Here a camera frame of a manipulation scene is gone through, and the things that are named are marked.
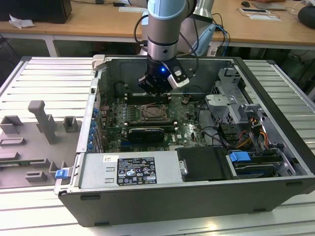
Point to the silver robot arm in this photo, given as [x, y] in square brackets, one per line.
[162, 32]

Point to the CPU socket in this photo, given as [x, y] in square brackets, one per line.
[141, 120]

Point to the blue slot retainer clip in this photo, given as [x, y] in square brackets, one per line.
[95, 113]
[93, 128]
[90, 145]

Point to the round coin cell battery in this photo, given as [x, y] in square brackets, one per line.
[185, 100]

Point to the graphics card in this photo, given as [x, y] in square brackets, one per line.
[145, 135]

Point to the green motherboard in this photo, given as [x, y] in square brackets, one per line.
[187, 130]

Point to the metal drive cage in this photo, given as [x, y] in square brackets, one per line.
[221, 108]

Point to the white paper sheet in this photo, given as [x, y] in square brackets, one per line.
[264, 17]
[133, 9]

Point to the small black desk device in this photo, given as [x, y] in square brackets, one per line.
[119, 4]

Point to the wooden desk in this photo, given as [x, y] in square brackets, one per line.
[270, 32]
[86, 24]

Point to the black plastic air shroud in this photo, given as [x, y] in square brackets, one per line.
[201, 164]

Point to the silver power supply box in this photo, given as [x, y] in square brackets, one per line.
[98, 172]

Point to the hard disk in blue carrier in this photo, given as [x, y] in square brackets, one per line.
[239, 156]

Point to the black computer mouse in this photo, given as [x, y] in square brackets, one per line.
[245, 4]

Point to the dark grey PC case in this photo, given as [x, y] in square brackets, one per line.
[172, 204]

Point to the grey laptop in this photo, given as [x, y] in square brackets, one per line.
[268, 5]

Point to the blue case latch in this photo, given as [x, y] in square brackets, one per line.
[61, 174]

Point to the black computer box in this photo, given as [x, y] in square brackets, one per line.
[37, 9]

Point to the crumpled white paper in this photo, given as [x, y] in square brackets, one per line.
[21, 23]

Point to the grey parts rack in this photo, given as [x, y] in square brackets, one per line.
[24, 147]

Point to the black round speaker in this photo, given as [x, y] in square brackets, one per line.
[307, 14]

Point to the green RAM stick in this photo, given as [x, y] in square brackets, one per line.
[14, 162]

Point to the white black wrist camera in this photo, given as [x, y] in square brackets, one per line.
[178, 78]

